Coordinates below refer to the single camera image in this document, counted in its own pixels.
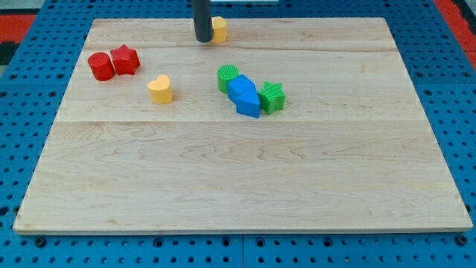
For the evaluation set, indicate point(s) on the yellow heart block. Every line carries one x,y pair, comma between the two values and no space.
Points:
160,90

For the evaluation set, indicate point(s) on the yellow hexagon block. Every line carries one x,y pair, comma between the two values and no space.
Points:
220,29

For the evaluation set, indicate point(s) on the blue triangle block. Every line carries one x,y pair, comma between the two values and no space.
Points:
248,103

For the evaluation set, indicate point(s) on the green star block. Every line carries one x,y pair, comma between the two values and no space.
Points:
272,97

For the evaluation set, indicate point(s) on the blue cube block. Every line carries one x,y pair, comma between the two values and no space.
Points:
238,86

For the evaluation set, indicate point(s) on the light wooden board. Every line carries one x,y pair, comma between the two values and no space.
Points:
352,151

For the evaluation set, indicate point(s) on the green cylinder block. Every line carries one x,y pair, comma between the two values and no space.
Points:
225,74

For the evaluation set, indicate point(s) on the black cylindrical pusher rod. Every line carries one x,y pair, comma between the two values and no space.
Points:
202,20

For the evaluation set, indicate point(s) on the red star block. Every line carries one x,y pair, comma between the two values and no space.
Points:
125,60

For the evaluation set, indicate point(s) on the red cylinder block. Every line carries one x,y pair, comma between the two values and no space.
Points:
101,66

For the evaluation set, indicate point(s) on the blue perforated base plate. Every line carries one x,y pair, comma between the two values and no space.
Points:
36,78

